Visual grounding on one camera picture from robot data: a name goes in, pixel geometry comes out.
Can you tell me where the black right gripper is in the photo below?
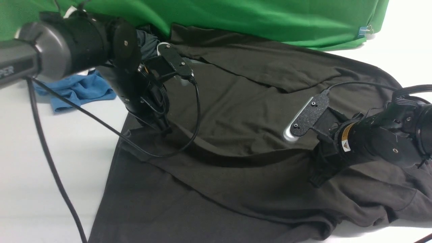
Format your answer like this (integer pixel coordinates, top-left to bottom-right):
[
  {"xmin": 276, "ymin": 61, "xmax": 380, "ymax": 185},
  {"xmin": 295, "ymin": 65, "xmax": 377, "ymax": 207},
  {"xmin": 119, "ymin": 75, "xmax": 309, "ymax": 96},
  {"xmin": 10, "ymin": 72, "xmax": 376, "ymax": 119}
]
[{"xmin": 309, "ymin": 108, "xmax": 348, "ymax": 188}]

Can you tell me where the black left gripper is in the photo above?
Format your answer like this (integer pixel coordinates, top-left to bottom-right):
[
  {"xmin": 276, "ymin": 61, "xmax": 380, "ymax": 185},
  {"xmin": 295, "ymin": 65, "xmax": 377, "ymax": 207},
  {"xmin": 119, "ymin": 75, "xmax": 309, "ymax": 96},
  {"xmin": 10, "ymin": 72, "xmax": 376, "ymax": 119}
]
[{"xmin": 108, "ymin": 57, "xmax": 172, "ymax": 136}]

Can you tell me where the dark gray long-sleeved shirt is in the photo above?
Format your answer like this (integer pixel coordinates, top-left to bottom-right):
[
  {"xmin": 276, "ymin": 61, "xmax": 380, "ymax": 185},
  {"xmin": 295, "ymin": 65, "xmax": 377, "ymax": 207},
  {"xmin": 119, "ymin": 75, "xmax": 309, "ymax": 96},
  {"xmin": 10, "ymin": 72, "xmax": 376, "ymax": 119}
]
[{"xmin": 88, "ymin": 24, "xmax": 431, "ymax": 243}]

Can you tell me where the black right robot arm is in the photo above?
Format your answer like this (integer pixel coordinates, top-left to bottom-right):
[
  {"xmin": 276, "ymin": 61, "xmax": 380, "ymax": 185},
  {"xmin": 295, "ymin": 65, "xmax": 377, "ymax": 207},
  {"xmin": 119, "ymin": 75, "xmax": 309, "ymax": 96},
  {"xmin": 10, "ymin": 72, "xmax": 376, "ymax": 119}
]
[{"xmin": 308, "ymin": 84, "xmax": 431, "ymax": 188}]

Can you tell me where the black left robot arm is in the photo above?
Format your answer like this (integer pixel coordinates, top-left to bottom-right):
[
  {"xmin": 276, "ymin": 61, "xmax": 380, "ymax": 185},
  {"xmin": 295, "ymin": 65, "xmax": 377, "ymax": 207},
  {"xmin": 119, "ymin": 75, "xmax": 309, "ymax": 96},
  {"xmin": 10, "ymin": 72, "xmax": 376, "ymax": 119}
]
[{"xmin": 1, "ymin": 10, "xmax": 175, "ymax": 134}]

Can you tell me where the crumpled blue shirt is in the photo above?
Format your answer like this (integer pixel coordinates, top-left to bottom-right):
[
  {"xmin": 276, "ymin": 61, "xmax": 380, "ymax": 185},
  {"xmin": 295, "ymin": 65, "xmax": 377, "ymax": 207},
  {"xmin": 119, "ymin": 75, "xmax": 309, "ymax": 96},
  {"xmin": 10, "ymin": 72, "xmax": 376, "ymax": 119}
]
[{"xmin": 44, "ymin": 69, "xmax": 117, "ymax": 107}]

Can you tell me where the crumpled dark teal shirt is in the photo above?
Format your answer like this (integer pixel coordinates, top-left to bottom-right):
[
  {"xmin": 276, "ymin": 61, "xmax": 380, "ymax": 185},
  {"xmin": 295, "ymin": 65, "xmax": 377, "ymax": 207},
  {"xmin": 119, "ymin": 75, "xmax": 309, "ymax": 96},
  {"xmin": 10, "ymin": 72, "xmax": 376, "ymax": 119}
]
[{"xmin": 136, "ymin": 29, "xmax": 160, "ymax": 61}]

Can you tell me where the blue binder clip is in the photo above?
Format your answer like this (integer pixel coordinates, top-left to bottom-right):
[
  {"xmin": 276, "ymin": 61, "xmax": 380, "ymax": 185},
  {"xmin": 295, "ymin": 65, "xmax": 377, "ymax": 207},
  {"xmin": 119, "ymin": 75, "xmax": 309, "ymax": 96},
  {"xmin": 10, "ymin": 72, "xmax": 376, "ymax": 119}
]
[{"xmin": 357, "ymin": 25, "xmax": 374, "ymax": 38}]

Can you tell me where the green backdrop cloth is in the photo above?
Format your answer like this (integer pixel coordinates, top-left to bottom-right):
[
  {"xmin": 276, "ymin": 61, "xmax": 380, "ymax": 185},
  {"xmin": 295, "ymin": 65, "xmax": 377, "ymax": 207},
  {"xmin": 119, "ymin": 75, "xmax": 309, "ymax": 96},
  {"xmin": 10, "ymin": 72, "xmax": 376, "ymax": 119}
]
[{"xmin": 0, "ymin": 0, "xmax": 389, "ymax": 51}]

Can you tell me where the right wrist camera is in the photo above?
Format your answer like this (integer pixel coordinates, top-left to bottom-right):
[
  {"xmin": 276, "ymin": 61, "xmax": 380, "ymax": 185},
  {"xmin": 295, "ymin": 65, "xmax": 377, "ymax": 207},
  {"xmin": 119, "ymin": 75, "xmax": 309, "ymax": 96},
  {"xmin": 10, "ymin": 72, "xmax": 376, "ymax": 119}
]
[{"xmin": 282, "ymin": 93, "xmax": 330, "ymax": 143}]

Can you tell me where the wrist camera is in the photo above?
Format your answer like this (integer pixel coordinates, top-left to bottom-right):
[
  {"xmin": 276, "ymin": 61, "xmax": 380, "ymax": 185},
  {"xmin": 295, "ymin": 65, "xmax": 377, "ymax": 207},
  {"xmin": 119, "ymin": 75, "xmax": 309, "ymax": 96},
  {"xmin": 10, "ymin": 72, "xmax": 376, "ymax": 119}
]
[
  {"xmin": 156, "ymin": 43, "xmax": 196, "ymax": 86},
  {"xmin": 282, "ymin": 93, "xmax": 330, "ymax": 143}
]

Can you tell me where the black right camera cable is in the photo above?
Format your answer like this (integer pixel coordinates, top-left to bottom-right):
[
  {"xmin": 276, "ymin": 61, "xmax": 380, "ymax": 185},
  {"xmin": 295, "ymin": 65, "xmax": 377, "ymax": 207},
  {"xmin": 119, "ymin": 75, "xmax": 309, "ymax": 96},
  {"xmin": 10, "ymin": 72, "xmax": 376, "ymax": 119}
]
[{"xmin": 321, "ymin": 81, "xmax": 399, "ymax": 95}]

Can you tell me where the black camera cable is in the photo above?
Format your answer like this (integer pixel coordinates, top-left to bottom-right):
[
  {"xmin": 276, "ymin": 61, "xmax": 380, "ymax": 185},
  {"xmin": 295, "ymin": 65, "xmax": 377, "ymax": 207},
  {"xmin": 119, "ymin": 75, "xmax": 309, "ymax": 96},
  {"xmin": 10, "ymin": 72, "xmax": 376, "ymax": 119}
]
[
  {"xmin": 321, "ymin": 81, "xmax": 399, "ymax": 95},
  {"xmin": 26, "ymin": 76, "xmax": 201, "ymax": 243}
]

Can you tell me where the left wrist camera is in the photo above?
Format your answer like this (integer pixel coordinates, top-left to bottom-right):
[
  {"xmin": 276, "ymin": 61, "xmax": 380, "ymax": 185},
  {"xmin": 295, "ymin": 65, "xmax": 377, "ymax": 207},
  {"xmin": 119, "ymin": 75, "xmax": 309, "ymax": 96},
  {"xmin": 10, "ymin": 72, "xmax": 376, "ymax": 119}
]
[{"xmin": 156, "ymin": 43, "xmax": 196, "ymax": 86}]

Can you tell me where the black left camera cable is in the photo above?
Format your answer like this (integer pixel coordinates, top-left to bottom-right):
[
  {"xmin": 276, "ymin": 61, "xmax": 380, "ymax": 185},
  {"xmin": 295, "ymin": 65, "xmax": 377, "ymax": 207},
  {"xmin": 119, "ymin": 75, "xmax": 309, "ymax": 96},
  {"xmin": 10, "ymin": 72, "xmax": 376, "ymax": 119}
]
[{"xmin": 26, "ymin": 76, "xmax": 201, "ymax": 243}]

